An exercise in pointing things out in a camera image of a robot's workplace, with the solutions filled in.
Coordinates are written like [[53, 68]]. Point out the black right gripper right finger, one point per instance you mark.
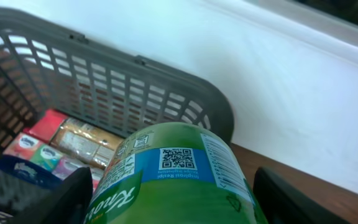
[[283, 203]]

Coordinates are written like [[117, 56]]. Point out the grey plastic mesh basket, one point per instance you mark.
[[46, 66]]

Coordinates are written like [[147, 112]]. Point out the orange spaghetti package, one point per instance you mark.
[[79, 139]]

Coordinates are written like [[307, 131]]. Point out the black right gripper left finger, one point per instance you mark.
[[66, 204]]

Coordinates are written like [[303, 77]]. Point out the multicolour tissue pack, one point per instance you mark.
[[36, 162]]

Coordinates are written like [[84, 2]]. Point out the green lid glass jar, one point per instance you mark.
[[174, 173]]

